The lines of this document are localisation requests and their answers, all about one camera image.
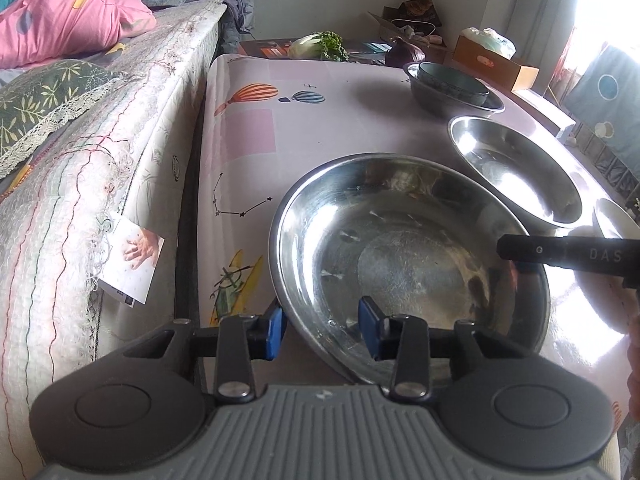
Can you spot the large steel basin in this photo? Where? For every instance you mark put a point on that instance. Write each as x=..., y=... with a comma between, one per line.
x=400, y=260

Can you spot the purple cabbage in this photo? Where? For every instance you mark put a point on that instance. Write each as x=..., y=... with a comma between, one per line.
x=405, y=52

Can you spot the napa cabbage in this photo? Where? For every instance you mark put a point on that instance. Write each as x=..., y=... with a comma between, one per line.
x=310, y=46

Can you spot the blue cloth with circles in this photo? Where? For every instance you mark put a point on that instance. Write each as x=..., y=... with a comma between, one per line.
x=605, y=95

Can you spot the pink cloth item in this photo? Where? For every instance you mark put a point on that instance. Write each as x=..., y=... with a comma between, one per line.
x=430, y=38

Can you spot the orange-brown open cardboard box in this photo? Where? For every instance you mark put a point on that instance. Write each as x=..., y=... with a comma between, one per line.
x=500, y=67

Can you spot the green ceramic bowl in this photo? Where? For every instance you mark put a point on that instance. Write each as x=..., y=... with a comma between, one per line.
x=450, y=80

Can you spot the white plastic bag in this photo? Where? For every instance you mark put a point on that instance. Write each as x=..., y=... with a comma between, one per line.
x=487, y=40

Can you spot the grey box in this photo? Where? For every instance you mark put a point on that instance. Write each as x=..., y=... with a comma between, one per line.
x=545, y=110

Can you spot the dark brown bag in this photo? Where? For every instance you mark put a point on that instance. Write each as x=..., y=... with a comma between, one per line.
x=415, y=10

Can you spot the window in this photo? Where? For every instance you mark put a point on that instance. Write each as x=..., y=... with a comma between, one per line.
x=610, y=0

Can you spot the white quilted mattress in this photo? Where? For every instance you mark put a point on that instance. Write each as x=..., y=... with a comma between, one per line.
x=150, y=110

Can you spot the white mattress label card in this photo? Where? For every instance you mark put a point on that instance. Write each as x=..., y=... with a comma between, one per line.
x=135, y=270

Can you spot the pink printed tablecloth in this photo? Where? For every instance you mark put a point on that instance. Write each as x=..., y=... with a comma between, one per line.
x=260, y=125

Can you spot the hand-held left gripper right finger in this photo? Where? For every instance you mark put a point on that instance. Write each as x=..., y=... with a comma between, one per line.
x=369, y=327

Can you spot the pink hanging garment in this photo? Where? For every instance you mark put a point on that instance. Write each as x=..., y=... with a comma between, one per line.
x=567, y=60

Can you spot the dark storage rack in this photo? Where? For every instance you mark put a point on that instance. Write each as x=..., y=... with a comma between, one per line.
x=615, y=170

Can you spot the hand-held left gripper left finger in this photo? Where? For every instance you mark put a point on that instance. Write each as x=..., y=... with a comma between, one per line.
x=275, y=332

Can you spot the person's right hand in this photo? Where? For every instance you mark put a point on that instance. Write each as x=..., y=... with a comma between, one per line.
x=636, y=375

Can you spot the dark printed flat box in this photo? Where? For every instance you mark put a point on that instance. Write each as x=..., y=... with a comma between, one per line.
x=265, y=50

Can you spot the small steel bowl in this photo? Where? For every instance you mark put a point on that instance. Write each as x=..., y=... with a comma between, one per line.
x=510, y=175

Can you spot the pink and blue quilt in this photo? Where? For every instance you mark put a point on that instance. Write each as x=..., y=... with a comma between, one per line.
x=65, y=20

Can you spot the cluttered open cardboard box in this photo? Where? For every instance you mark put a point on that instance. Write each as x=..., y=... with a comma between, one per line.
x=387, y=27

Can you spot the green leaf-patterned pillow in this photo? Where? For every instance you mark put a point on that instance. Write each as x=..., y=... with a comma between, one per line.
x=45, y=100

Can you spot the medium steel bowl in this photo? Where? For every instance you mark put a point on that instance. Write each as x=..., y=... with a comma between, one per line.
x=435, y=104

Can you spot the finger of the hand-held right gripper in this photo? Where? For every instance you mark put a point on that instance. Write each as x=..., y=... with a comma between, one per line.
x=522, y=249

